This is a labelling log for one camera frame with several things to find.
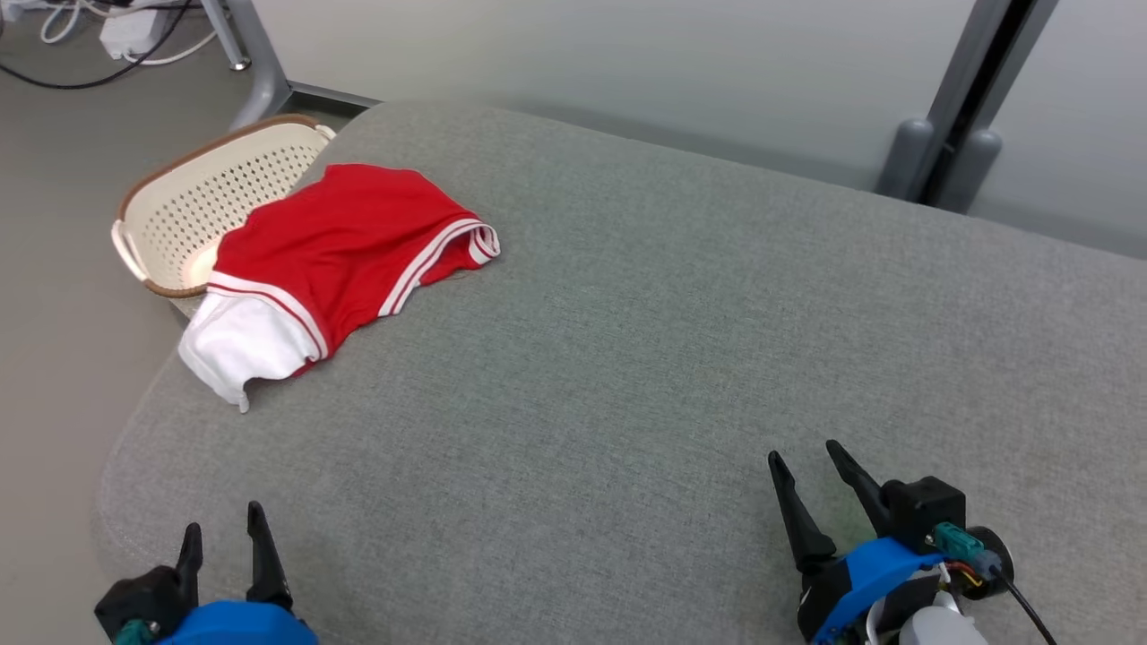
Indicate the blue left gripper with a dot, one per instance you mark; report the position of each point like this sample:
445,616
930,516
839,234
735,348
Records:
242,627

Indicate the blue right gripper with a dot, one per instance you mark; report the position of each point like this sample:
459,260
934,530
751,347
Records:
865,573

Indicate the red jersey with white collar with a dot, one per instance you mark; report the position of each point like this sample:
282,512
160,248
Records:
340,242

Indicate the cream perforated laundry basket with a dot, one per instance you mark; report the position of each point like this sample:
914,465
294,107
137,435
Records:
206,193

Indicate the grey metal desk leg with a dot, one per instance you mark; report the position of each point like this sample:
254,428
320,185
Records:
264,81

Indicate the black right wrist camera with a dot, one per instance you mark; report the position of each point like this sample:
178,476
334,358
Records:
923,511

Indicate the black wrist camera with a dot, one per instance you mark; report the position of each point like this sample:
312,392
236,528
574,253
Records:
134,596
923,511

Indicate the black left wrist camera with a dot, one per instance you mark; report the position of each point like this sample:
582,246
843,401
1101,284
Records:
134,596

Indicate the grey rounded post foot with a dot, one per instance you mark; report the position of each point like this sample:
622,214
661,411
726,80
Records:
905,157
972,175

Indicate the grey partition post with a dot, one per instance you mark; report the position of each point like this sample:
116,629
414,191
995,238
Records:
970,54

